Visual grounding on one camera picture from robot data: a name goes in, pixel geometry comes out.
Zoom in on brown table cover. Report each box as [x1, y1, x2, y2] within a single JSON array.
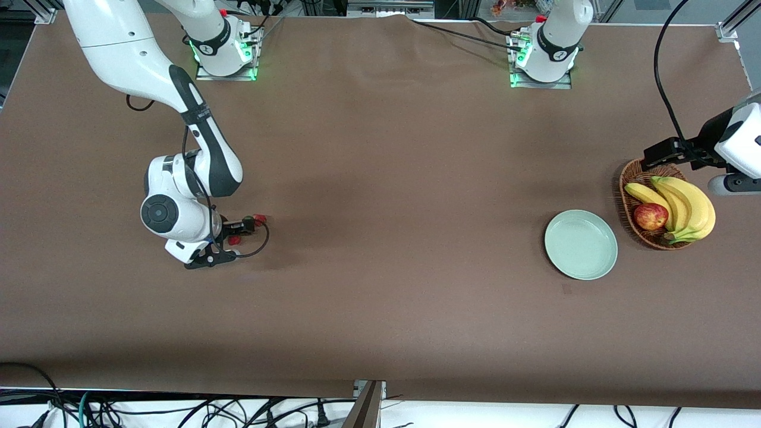
[[0, 11, 761, 411]]

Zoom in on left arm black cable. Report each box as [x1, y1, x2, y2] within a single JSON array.
[[653, 0, 691, 144]]

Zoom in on teal cable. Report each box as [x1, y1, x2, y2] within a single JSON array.
[[77, 391, 97, 428]]

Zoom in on yellow banana bunch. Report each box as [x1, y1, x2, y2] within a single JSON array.
[[654, 176, 716, 244]]

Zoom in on long black table cable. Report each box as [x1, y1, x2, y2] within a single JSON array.
[[410, 20, 525, 52]]

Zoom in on pale green round plate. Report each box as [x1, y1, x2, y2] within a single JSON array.
[[545, 209, 619, 281]]

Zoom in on short black table cable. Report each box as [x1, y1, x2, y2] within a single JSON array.
[[473, 17, 519, 37]]

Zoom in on black cable bundle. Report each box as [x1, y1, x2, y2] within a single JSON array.
[[89, 395, 357, 428]]

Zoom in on brown wicker basket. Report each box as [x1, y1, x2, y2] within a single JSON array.
[[619, 157, 695, 251]]

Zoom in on orange toy objects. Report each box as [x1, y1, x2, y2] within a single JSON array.
[[490, 0, 536, 16]]

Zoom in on silver metal box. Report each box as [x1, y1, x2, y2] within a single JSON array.
[[347, 0, 435, 18]]

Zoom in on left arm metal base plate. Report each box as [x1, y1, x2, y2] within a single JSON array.
[[509, 69, 573, 90]]

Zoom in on black looped floor cable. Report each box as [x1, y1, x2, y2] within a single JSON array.
[[0, 361, 67, 428]]

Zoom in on red apple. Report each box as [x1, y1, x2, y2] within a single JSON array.
[[633, 203, 669, 231]]

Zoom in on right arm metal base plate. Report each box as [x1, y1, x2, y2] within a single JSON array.
[[195, 63, 259, 81]]

